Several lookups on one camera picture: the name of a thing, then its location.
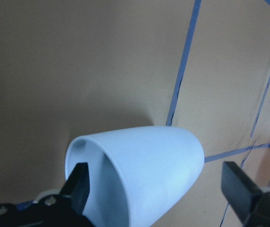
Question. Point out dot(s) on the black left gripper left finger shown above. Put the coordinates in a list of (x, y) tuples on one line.
[(76, 188)]

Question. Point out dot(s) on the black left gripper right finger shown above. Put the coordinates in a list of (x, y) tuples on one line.
[(239, 190)]

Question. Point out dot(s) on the light blue cup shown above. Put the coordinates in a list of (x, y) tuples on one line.
[(136, 174)]

